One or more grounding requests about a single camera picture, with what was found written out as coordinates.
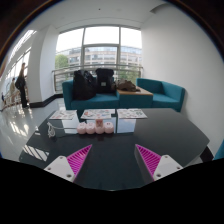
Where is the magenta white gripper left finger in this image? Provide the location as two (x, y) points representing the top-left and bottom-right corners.
(44, 145), (92, 182)

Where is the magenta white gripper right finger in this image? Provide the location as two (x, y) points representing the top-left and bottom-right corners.
(134, 144), (182, 184)

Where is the pink white charger plug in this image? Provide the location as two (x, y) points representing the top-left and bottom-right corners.
(96, 119), (103, 127)

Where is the left printed brochure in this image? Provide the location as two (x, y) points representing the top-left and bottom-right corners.
(50, 110), (76, 120)

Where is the printed brochure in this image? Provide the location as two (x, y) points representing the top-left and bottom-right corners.
(81, 109), (115, 120)
(117, 108), (146, 119)
(50, 110), (76, 120)

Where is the right printed brochure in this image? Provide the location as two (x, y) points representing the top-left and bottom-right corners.
(117, 108), (146, 119)

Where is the middle printed brochure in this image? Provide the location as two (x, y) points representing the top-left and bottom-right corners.
(81, 109), (115, 120)

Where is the teal sofa right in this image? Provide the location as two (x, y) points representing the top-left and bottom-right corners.
(117, 78), (185, 112)

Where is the teal sofa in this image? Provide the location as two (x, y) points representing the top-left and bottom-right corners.
(117, 78), (185, 112)
(62, 80), (119, 110)

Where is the wooden corner table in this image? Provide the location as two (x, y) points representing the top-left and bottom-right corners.
(117, 86), (153, 96)

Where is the teal sofa left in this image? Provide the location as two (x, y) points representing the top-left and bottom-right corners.
(62, 80), (119, 110)

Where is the black backpack left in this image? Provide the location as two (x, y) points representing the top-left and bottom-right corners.
(73, 70), (96, 100)

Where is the black backpack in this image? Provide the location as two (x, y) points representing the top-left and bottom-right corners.
(96, 68), (114, 93)
(73, 70), (96, 100)

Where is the brown jacket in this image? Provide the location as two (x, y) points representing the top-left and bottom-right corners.
(116, 79), (137, 91)

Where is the black backpack right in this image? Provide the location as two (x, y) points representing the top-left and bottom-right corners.
(96, 68), (114, 93)

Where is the person in black standing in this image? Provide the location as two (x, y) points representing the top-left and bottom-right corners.
(15, 63), (29, 108)

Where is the metal window railing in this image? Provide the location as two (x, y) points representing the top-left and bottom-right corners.
(52, 64), (143, 94)

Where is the person in beige background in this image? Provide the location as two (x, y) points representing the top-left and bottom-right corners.
(10, 78), (16, 102)

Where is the white coiled cable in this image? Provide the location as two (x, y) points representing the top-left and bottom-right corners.
(46, 121), (78, 139)

